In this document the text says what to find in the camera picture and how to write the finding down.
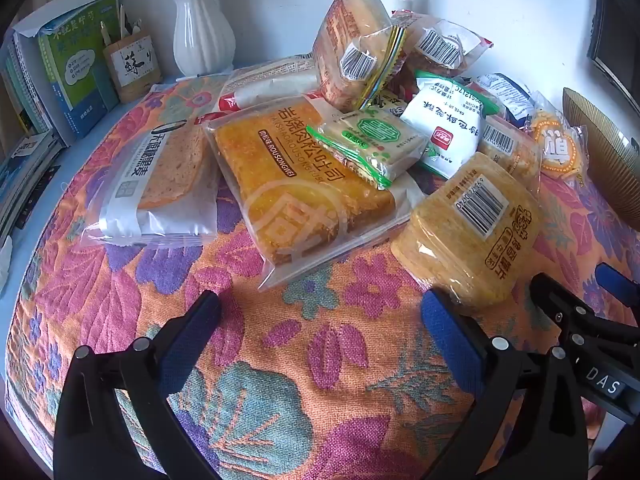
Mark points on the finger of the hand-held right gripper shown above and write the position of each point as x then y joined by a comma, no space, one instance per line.
620,285
560,302

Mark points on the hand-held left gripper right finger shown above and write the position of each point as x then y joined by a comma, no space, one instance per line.
447,330

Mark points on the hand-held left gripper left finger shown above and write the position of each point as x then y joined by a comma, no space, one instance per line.
192,325

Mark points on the yellow cake slice packet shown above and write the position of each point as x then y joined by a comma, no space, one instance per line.
460,245

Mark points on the orange meat floss toast packet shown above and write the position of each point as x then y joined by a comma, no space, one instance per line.
290,195

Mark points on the floral woven tablecloth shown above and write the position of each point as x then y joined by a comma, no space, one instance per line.
300,340

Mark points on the brown woven fan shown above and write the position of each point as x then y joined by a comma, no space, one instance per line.
610,160

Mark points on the brown bread slice packet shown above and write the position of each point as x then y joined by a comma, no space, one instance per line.
150,180

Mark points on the white green biscuit packet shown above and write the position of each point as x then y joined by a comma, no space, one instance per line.
450,125

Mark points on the green white pastry packet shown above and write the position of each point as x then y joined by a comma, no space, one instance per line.
370,140

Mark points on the blue white snack packet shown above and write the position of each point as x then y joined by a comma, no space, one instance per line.
510,92

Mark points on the stack of flat books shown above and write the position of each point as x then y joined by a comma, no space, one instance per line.
25,180

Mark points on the long white red-tipped packet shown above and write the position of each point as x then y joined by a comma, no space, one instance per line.
270,87

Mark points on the bamboo pen holder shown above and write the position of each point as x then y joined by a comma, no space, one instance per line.
132,67

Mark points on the black monitor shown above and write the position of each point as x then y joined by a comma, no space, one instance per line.
617,15

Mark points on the red white striped bread packet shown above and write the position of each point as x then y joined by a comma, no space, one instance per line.
440,45

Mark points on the green book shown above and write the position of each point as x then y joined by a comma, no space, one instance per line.
75,60

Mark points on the white ribbed vase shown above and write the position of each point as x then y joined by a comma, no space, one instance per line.
202,35

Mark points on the row of upright books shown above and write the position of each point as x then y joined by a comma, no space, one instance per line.
25,85

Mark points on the white stick in holder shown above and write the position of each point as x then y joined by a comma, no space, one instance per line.
121,22

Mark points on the round bread packet striped ends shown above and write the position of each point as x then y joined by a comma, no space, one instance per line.
345,25

